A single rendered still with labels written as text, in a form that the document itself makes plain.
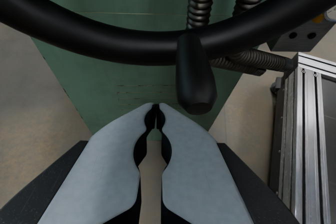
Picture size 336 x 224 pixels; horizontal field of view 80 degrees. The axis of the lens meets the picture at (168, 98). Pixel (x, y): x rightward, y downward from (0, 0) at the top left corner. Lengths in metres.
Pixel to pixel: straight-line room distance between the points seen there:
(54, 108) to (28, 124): 0.11
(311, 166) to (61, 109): 0.94
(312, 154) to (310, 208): 0.16
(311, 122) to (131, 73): 0.61
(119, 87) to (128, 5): 0.22
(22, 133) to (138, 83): 0.63
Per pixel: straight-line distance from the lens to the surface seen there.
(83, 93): 0.56
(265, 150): 0.96
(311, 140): 0.78
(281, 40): 0.42
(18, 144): 0.99
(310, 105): 0.86
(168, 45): 0.16
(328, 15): 0.38
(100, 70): 0.47
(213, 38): 0.16
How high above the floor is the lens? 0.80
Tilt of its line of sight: 57 degrees down
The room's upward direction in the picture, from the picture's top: 7 degrees clockwise
